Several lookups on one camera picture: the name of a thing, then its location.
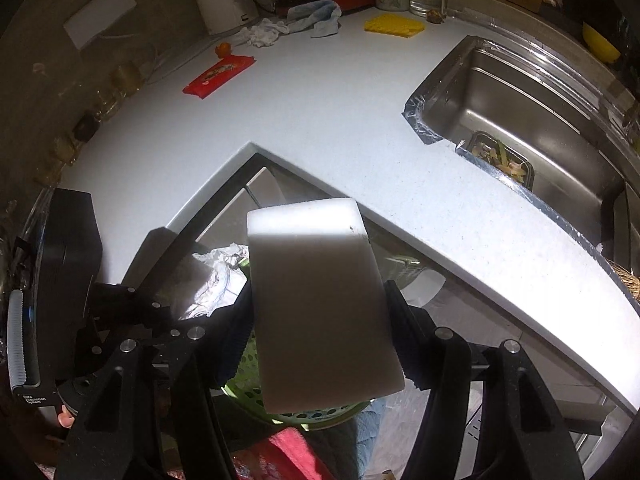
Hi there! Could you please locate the white wall socket cover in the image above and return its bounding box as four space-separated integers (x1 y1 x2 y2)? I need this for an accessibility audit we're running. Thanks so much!
62 0 137 51

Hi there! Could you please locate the stainless steel sink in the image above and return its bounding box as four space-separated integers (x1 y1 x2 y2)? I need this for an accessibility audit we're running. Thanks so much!
402 35 640 261

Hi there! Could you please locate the amber glass cup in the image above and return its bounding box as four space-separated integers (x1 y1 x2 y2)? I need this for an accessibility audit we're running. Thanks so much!
50 135 81 166
32 160 63 186
111 60 146 96

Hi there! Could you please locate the brown fibre scrubber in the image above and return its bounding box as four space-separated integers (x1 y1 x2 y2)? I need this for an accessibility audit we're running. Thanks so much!
602 257 640 301

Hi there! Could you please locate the green plastic basket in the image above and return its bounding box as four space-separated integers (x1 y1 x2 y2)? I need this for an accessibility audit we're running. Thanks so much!
220 255 426 427

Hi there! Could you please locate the yellow bowl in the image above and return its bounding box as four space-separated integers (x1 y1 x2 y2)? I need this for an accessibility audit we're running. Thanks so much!
581 21 622 63

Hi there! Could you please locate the red patterned cloth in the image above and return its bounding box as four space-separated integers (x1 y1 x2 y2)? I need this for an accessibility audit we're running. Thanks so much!
227 425 336 480

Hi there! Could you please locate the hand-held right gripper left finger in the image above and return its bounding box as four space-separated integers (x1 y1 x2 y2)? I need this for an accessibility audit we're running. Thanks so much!
52 280 261 480

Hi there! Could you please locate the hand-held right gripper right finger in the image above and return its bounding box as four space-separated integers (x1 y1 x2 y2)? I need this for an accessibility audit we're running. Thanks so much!
382 280 586 480

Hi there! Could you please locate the white tissue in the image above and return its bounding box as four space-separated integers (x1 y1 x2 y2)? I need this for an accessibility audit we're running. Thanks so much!
235 17 288 50
180 242 252 322

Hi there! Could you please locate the yellow foam fruit net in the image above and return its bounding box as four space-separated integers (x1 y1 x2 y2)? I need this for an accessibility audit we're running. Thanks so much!
363 14 426 39

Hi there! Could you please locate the dark ceramic cup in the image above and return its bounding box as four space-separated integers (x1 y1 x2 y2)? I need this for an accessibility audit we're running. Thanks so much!
72 116 99 142

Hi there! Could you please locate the white power cable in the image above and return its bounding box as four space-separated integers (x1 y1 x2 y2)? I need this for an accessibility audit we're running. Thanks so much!
97 30 221 86

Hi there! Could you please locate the white sponge block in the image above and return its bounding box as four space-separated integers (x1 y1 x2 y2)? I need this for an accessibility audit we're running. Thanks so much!
246 197 406 412

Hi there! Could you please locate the metal food scrap container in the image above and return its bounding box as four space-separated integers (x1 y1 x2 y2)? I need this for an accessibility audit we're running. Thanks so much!
467 131 535 188

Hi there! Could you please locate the light blue fabric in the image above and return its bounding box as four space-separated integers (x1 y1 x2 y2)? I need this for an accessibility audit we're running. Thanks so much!
300 395 386 480

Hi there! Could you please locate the red snack packet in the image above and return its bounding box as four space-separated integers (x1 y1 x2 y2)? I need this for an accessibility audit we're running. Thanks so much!
181 55 257 101

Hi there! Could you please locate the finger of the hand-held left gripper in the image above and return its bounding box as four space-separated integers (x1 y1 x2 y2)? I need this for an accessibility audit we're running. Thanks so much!
121 227 200 307
91 284 202 347

